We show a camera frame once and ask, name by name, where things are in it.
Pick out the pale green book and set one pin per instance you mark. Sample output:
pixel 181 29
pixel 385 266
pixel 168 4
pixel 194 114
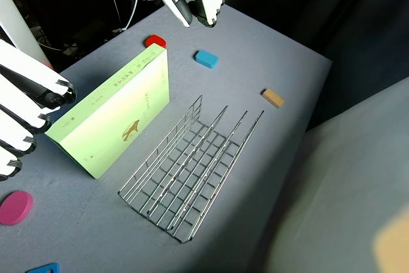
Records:
pixel 112 119

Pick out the blue toy block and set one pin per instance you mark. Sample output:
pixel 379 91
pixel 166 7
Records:
pixel 206 58

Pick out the red toy block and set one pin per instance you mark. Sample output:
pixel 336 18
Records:
pixel 156 40

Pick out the tan wooden block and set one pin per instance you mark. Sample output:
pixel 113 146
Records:
pixel 273 97

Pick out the pink round disc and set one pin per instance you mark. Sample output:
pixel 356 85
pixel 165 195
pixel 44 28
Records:
pixel 14 208

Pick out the grey table cloth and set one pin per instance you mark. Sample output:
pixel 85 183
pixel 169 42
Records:
pixel 243 145

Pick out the blue flat toy piece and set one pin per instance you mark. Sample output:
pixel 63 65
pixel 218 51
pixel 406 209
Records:
pixel 46 268

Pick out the white post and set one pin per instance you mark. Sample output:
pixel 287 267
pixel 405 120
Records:
pixel 14 23

